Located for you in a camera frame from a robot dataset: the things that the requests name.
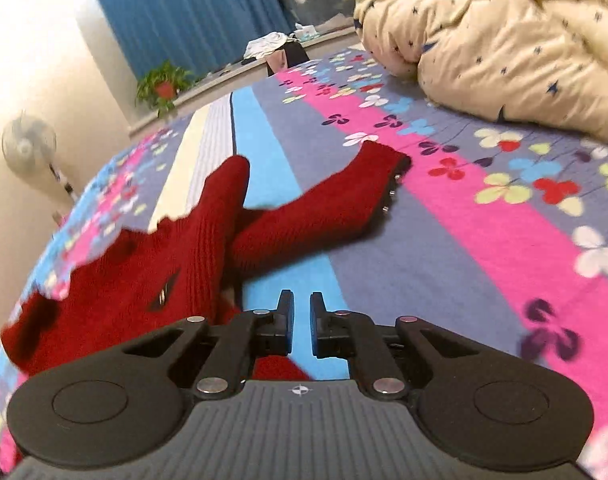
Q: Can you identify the blue curtain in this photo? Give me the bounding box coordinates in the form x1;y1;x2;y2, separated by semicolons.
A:
86;0;310;82

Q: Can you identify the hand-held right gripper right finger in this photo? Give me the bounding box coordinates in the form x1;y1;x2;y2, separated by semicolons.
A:
309;291;479;402

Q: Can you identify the floral striped bed sheet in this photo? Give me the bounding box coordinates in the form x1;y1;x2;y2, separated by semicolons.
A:
0;50;608;480

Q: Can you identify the white crumpled cloth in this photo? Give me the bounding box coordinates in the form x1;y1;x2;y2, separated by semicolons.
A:
243;31;289;60

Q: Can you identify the black chair back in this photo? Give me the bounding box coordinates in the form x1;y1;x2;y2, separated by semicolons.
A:
266;40;310;77

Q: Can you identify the white standing fan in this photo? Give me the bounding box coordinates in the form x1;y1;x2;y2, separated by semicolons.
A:
1;114;81;212

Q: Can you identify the clear plastic storage box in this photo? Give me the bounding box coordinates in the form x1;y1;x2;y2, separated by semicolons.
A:
276;0;363;37

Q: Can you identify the red knitted sweater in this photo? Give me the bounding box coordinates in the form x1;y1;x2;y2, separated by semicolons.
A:
0;141;412;382

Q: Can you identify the cream star-print quilt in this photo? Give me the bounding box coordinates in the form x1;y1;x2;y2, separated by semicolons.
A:
353;0;608;148

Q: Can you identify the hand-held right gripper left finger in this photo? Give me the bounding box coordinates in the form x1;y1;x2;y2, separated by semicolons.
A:
126;290;296;402

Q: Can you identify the potted green plant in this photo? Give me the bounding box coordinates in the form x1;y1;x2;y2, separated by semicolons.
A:
135;60;195;119

